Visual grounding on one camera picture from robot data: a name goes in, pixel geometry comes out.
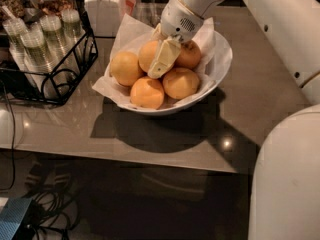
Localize white paper bowl liner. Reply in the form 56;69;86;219
93;15;217;111

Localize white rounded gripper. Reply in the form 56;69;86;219
148;0;204;79

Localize back right speckled orange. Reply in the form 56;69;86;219
175;40;201;69

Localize black cable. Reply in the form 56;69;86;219
0;78;18;192

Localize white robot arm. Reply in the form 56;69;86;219
150;0;320;240

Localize blue textured box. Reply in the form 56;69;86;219
0;197;31;240

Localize black wire rack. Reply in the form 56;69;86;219
0;0;98;105

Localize clear plastic cup stack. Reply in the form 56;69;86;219
20;29;68;99
61;9;85;62
40;15;79;81
2;17;34;85

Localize white ceramic bowl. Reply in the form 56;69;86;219
105;23;233;116

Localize coiled black floor cables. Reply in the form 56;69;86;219
21;183;84;240

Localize white lidded jar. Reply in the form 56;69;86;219
84;0;122;37

